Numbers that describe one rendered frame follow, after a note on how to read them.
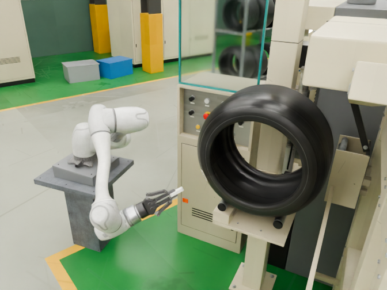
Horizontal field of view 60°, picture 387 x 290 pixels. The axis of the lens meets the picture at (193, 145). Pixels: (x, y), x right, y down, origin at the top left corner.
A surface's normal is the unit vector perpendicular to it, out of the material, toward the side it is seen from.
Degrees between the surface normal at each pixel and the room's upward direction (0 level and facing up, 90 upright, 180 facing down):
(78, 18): 90
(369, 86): 72
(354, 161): 90
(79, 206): 90
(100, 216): 49
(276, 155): 90
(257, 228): 0
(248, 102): 43
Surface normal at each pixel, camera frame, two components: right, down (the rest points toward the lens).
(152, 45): 0.64, 0.36
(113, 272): 0.02, -0.89
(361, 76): -0.42, 0.10
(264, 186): -0.25, -0.51
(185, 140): -0.44, 0.40
